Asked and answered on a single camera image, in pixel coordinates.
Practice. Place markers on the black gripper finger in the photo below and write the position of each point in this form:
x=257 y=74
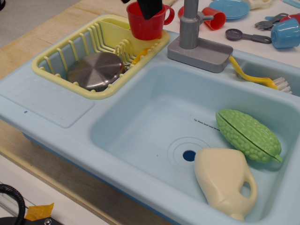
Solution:
x=150 y=8

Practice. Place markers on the red plastic mug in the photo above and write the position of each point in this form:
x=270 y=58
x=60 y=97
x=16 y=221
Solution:
x=148 y=29

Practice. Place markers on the red cup lying down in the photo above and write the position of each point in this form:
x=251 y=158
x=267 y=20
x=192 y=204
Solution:
x=191 y=19

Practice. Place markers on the light blue toy sink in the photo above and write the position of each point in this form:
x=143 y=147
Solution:
x=127 y=157

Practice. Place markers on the blue plastic cup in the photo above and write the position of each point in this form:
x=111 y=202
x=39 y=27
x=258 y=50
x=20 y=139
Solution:
x=286 y=34

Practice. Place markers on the red cup behind blue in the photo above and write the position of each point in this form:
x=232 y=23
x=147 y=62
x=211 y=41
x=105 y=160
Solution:
x=288 y=17

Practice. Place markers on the yellow utensil in rack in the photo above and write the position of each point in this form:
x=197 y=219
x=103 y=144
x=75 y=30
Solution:
x=142 y=54

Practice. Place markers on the grey toy faucet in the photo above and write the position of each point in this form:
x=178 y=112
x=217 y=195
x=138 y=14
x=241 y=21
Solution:
x=201 y=53

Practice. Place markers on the yellow dish rack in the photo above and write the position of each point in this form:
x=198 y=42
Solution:
x=107 y=33

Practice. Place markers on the blue plastic plate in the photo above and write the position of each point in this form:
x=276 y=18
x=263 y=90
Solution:
x=233 y=9

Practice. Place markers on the stainless steel pot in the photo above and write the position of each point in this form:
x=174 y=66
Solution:
x=96 y=71

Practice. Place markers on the grey toy spoon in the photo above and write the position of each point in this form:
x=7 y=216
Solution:
x=235 y=34

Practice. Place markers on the grey toy fork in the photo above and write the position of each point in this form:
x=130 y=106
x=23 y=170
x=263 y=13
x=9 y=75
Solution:
x=268 y=24

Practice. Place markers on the yellow dish brush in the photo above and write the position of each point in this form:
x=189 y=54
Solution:
x=279 y=84

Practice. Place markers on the green bitter melon toy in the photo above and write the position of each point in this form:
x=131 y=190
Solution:
x=248 y=135

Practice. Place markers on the cream plastic jug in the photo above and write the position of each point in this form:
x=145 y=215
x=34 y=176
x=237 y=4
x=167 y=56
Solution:
x=226 y=181

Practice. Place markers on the yellow tape piece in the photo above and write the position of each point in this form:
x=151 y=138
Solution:
x=39 y=212

